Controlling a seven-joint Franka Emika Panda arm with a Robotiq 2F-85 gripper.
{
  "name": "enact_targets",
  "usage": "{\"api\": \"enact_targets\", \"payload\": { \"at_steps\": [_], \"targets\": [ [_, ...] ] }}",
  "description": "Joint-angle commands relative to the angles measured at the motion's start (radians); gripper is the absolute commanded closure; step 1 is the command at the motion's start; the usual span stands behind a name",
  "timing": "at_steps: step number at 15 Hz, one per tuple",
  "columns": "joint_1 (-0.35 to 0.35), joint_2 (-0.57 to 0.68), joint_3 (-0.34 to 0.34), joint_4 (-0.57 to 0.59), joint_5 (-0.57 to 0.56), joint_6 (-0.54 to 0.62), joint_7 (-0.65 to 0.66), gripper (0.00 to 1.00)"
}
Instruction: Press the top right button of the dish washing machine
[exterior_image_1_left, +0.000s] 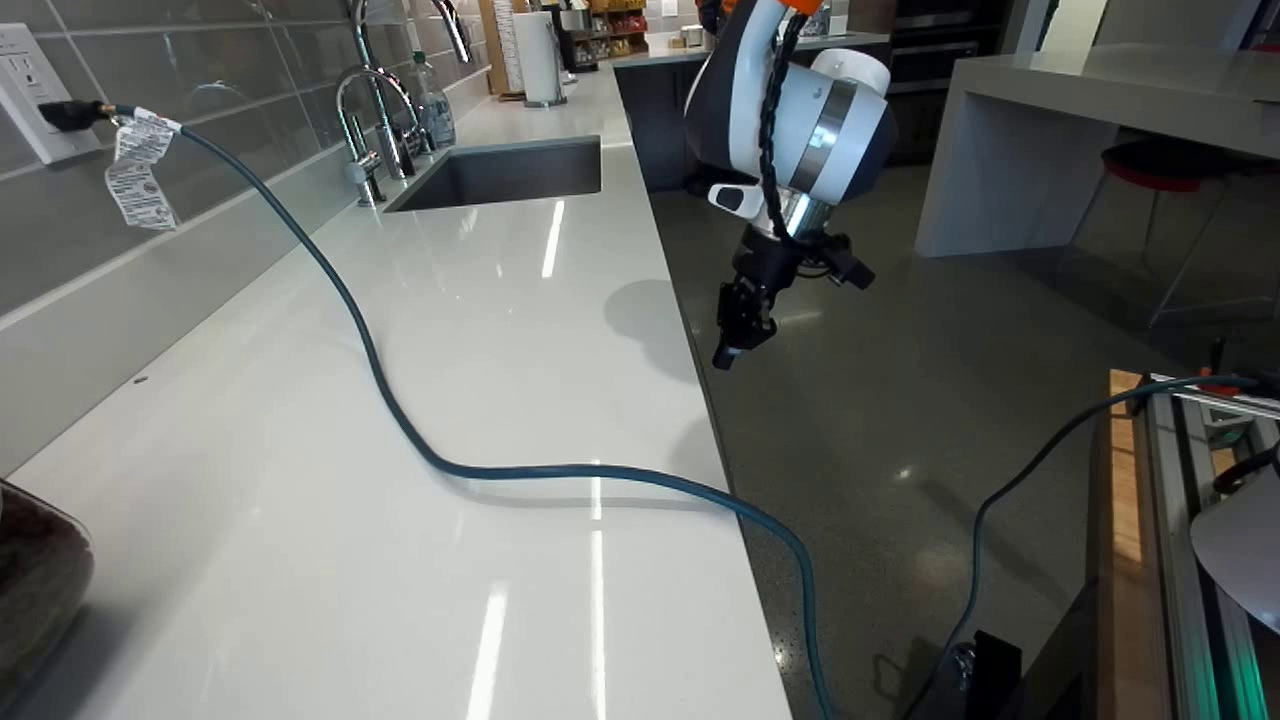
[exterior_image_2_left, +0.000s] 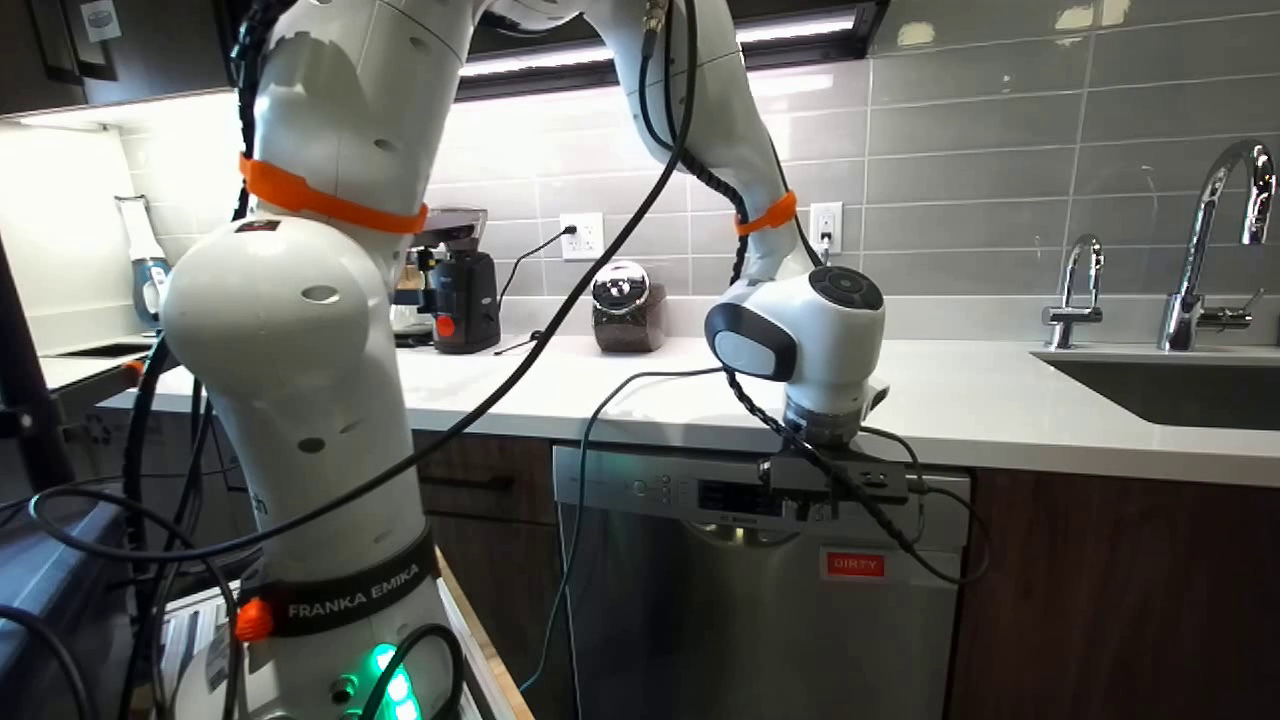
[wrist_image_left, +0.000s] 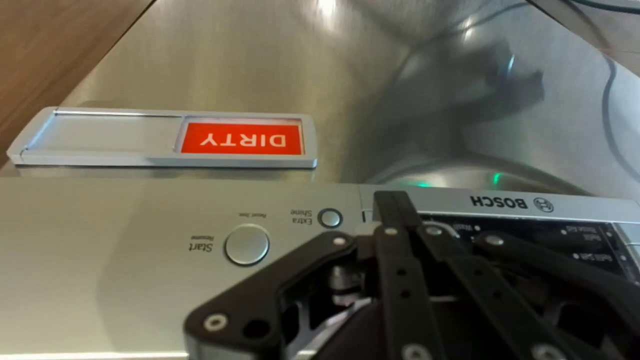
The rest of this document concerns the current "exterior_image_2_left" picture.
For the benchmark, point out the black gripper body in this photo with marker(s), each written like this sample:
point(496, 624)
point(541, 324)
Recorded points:
point(829, 460)

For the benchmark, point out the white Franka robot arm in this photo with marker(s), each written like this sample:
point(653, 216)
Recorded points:
point(307, 401)

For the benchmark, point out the black coffee machine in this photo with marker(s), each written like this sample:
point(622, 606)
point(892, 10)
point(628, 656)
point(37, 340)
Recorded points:
point(460, 293)

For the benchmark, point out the red dishwasher sticker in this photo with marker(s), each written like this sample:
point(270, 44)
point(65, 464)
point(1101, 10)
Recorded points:
point(852, 567)

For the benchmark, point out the stainless steel dishwasher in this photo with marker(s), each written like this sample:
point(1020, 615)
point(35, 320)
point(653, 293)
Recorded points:
point(723, 624)

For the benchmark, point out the dark round appliance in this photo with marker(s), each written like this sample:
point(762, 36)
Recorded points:
point(627, 314)

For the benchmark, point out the small chrome faucet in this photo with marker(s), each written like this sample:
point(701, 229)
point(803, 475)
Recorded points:
point(1069, 314)

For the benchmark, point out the wood cabinet door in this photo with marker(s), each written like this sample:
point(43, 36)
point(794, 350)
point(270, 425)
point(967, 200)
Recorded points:
point(1122, 601)

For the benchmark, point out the wood drawer cabinet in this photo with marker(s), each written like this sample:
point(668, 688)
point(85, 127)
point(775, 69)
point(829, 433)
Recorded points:
point(485, 520)

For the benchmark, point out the undermount kitchen sink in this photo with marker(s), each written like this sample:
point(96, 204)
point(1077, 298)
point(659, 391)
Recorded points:
point(1173, 384)

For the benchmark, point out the wooden-edged robot table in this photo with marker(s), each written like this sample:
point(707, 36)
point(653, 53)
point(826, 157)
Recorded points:
point(485, 652)

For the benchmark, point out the tall chrome faucet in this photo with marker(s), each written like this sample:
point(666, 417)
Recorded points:
point(1185, 284)

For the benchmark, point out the under-cabinet light strip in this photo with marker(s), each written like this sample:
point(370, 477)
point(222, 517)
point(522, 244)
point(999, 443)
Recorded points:
point(584, 58)

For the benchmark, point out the clear glass jar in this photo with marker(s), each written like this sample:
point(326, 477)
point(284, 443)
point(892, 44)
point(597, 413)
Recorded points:
point(146, 267)

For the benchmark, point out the grey-blue box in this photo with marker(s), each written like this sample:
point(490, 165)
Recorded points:
point(63, 615)

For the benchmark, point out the dark upper cabinet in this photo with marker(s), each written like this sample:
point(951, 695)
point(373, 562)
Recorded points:
point(146, 44)

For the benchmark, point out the black pole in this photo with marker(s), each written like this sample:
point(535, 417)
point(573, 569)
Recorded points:
point(27, 384)

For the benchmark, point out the white wall outlet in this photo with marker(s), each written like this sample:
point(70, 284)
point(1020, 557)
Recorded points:
point(829, 214)
point(583, 237)

